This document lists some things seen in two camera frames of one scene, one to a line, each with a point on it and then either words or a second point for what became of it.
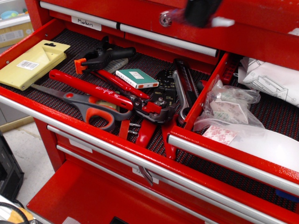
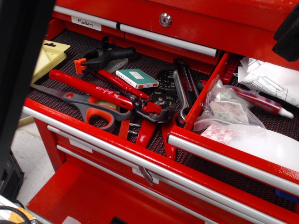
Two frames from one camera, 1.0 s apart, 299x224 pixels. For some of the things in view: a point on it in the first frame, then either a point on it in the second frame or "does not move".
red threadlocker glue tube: x=181 y=15 to x=262 y=102
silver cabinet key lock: x=165 y=20 does not move
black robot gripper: x=200 y=12 to x=287 y=37
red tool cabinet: x=166 y=111 does not move
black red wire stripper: x=149 y=113 does not move
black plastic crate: x=11 y=176 does not move
